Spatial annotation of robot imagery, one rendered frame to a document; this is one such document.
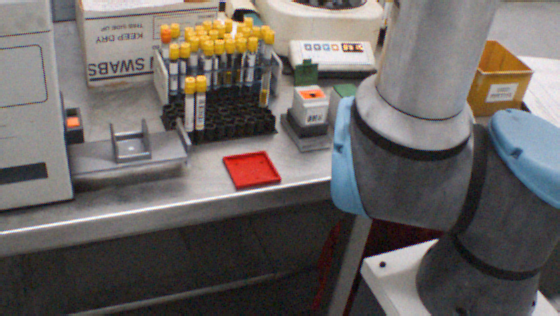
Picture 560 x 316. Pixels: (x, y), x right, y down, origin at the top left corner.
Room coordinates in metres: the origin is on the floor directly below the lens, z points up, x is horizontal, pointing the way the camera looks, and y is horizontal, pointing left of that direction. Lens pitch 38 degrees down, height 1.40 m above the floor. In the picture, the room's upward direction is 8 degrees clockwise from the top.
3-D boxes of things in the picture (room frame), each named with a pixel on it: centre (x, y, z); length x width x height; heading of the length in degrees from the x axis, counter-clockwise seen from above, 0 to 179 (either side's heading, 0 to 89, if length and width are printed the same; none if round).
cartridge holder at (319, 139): (0.76, -0.04, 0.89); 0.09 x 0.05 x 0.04; 26
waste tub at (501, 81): (0.97, -0.38, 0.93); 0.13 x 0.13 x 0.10; 22
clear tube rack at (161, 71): (0.86, 0.12, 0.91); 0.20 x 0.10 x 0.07; 116
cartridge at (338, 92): (0.80, -0.10, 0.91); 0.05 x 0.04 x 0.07; 26
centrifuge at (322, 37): (1.10, -0.05, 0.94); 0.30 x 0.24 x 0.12; 17
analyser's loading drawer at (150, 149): (0.60, 0.22, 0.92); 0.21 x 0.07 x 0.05; 116
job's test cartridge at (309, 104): (0.76, -0.04, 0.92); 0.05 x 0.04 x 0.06; 26
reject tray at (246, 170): (0.65, 0.03, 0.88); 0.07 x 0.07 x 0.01; 26
